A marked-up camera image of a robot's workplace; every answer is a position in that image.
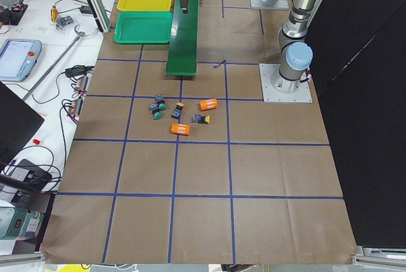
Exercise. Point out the orange 4680 cylinder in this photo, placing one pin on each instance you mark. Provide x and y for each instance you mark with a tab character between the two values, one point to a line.
180	129
208	104

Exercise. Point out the green plastic tray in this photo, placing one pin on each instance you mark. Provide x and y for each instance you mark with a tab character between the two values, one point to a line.
143	27

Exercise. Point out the green conveyor belt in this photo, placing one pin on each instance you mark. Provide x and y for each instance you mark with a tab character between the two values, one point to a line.
182	53

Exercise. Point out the black power adapter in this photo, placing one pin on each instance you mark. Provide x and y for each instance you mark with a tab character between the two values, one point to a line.
85	10

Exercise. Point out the metal rod stand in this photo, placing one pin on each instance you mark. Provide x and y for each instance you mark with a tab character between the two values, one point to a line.
79	35

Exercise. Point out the green push button upper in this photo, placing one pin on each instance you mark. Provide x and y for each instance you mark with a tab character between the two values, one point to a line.
160	101

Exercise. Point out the green push button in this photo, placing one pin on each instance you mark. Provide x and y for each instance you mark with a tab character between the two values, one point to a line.
160	101
154	110

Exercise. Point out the green push button lower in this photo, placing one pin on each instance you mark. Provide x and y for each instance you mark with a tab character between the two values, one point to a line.
154	110

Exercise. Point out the gold power resistor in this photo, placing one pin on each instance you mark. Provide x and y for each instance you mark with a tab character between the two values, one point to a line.
53	14

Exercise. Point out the blue teach pendant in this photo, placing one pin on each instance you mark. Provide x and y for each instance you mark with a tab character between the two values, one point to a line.
18	57

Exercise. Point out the black monitor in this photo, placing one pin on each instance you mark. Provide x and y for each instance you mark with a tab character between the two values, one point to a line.
19	122

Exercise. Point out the green power supply box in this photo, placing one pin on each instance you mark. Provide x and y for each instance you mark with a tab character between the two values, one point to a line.
20	224

